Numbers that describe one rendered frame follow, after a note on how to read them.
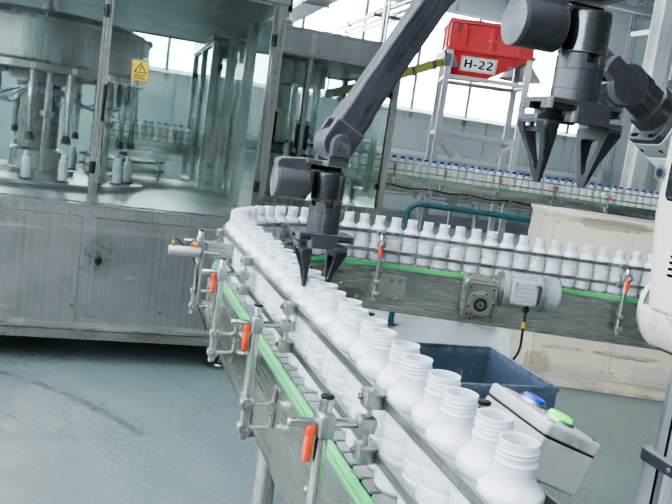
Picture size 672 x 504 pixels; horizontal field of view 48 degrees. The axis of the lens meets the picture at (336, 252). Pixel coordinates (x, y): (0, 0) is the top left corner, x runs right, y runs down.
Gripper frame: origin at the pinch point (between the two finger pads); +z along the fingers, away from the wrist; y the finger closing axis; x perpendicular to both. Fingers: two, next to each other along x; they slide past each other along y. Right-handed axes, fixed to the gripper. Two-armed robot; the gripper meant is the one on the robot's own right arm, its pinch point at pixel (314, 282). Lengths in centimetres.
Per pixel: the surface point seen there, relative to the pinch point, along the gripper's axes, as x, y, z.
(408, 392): 49.1, 0.8, 2.1
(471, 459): 66, 1, 2
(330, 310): 13.4, 0.6, 1.6
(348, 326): 24.8, 1.0, 1.1
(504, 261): -121, -105, 10
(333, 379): 25.2, 2.2, 9.1
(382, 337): 37.0, 0.3, -0.9
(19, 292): -304, 77, 80
